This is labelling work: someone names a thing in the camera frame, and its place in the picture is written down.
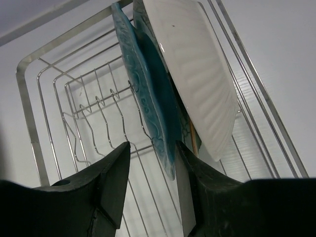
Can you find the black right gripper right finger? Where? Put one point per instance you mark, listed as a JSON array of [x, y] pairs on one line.
[[215, 205]]

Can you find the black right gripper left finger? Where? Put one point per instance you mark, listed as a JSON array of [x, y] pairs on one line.
[[87, 204]]

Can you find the pale green flower plate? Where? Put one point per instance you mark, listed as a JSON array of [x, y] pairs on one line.
[[190, 136]]

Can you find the metal wire dish rack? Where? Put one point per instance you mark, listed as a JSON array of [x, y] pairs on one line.
[[79, 105]]

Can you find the teal scalloped round plate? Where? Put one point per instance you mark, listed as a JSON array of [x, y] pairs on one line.
[[152, 87]]

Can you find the white petal pattern bowl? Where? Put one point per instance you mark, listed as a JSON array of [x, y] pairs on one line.
[[198, 68]]

